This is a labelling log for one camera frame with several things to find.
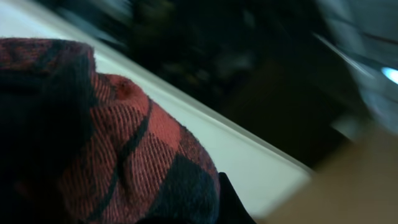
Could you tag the black cloth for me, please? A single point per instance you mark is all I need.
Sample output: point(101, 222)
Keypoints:
point(231, 209)

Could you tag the red plaid flannel shirt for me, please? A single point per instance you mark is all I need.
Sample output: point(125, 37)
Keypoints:
point(80, 146)

